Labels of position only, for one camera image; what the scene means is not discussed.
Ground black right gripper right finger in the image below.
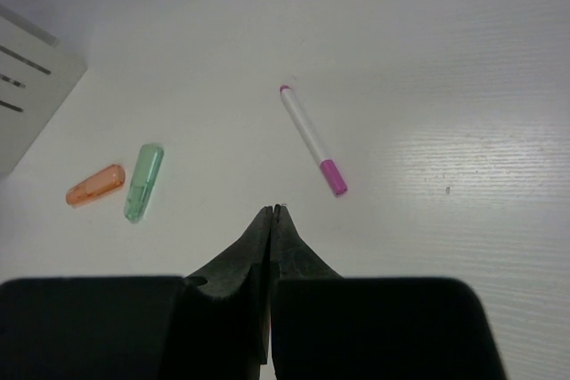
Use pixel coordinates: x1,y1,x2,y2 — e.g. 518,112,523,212
270,205,346,367

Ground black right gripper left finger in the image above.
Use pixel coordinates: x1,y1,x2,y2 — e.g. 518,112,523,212
186,206,273,366

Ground green translucent correction tape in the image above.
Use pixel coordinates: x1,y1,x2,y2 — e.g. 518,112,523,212
124,143,164,223

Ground pink capped white marker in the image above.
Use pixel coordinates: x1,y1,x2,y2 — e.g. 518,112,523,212
280,85,348,197

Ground orange translucent correction tape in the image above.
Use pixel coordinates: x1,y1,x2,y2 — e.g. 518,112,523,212
65,164,126,207

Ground white slotted organizer box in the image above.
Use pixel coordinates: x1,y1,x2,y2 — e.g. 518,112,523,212
0,5,87,177

